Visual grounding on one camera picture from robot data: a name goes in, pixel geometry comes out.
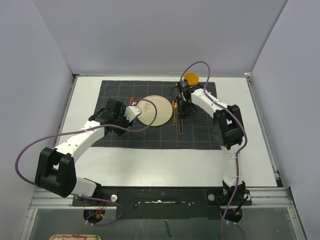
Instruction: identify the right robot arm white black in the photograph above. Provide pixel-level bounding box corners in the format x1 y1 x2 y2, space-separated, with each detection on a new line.
175 79 251 205

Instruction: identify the orange plastic cup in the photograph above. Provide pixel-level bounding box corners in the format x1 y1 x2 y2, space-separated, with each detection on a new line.
183 72 200 86

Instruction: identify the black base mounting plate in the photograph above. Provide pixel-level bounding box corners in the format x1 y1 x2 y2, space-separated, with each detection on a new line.
72 186 252 220

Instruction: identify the dark grey checked cloth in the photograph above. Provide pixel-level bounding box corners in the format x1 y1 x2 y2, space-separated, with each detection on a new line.
94 80 221 150

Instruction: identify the floral tray edge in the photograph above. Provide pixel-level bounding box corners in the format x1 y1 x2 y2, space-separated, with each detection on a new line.
49 234 102 240

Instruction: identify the blue plastic fork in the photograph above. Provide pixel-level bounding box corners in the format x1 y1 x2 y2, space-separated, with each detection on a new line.
125 98 130 107

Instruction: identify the beige plate with plant motif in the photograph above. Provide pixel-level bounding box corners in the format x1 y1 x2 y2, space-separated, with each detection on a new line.
137 95 173 127

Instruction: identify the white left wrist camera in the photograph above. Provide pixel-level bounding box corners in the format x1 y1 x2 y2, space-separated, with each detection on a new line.
124 101 143 123

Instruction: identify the copper metal knife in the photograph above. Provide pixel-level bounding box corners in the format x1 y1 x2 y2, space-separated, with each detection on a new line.
179 118 184 136

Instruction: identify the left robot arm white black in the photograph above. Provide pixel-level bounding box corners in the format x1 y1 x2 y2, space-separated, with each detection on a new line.
34 99 142 206

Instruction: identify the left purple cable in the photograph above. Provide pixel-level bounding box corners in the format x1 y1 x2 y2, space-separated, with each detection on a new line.
14 98 158 227

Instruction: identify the gold metal spoon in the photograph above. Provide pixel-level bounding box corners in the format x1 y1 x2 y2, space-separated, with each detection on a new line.
171 99 178 126

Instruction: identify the orange plastic fork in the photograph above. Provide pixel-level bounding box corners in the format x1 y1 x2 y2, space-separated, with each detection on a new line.
129 97 137 106

